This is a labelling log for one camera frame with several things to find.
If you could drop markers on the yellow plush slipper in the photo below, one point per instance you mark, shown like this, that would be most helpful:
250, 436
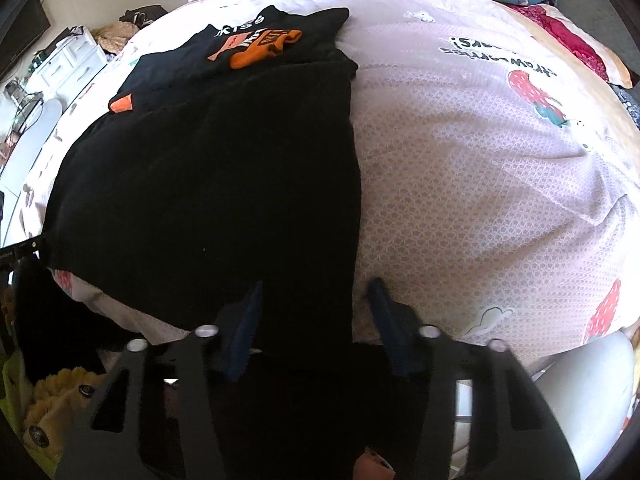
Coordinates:
55, 390

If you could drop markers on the beige crumpled cloth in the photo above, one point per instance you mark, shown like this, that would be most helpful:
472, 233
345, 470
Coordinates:
112, 37

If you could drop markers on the white drawer cabinet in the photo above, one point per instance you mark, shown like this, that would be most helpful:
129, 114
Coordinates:
65, 62

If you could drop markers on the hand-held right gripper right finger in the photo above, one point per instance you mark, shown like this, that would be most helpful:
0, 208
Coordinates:
392, 330

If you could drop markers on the red patterned pillow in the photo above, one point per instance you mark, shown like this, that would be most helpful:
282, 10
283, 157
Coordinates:
575, 35

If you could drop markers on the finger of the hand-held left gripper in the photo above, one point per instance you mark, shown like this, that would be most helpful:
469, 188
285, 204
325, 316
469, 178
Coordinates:
25, 252

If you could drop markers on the black bag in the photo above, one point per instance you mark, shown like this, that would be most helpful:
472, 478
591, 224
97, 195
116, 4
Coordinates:
142, 14

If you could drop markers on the black pants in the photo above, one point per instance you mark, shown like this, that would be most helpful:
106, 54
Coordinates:
210, 200

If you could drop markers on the white rounded chair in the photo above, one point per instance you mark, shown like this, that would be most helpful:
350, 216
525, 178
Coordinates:
585, 380

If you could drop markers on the black television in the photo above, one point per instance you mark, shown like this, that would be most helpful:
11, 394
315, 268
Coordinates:
22, 35

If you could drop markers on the white oval table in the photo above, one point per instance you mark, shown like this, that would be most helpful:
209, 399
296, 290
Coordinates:
35, 130

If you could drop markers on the person's right hand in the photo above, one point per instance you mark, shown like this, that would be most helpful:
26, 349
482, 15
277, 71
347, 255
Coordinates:
372, 467

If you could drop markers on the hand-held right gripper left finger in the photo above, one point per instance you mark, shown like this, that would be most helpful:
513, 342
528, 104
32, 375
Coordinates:
242, 340

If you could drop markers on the blue patterned cloth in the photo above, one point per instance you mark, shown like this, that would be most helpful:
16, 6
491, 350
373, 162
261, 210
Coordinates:
631, 110

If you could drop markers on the navy shirt with orange cuffs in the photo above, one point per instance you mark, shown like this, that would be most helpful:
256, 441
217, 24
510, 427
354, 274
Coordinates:
170, 70

